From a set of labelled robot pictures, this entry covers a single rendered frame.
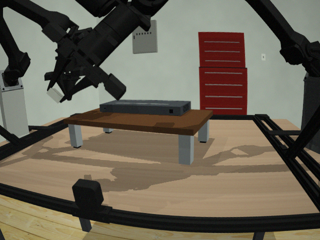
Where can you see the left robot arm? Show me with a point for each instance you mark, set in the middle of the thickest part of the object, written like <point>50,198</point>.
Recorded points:
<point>18,61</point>

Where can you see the brown wooden stand with grey legs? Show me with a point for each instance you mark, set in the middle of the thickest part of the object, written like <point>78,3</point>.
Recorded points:
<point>185,126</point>

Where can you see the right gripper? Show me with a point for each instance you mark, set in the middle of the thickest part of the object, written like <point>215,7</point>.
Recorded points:
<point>97,46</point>

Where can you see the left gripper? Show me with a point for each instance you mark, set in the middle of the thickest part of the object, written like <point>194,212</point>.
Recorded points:
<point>67,80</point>

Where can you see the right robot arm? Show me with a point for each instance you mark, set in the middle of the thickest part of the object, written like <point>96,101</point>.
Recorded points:
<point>128,15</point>

